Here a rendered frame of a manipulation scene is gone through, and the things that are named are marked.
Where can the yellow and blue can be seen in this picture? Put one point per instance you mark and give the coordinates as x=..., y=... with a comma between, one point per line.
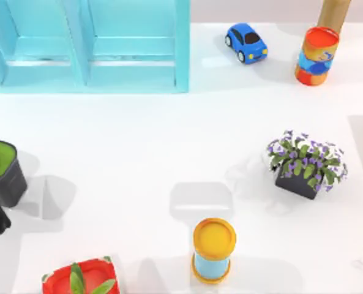
x=213, y=248

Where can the light blue rack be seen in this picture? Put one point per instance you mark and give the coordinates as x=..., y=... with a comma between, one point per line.
x=129, y=46

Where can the blue toy car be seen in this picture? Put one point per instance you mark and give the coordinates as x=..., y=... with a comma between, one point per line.
x=245, y=43

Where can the purple flower plant pot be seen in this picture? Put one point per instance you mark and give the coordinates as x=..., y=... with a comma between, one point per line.
x=306, y=167

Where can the orange and blue can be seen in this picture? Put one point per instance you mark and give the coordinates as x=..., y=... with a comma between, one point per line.
x=316, y=58

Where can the red plant pot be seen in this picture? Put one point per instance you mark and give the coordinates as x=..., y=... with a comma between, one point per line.
x=83, y=278

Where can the grey pot with green plant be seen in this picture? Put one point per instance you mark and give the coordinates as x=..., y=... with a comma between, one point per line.
x=6, y=174

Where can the tan cardboard tube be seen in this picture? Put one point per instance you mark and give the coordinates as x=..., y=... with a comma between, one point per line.
x=334, y=15

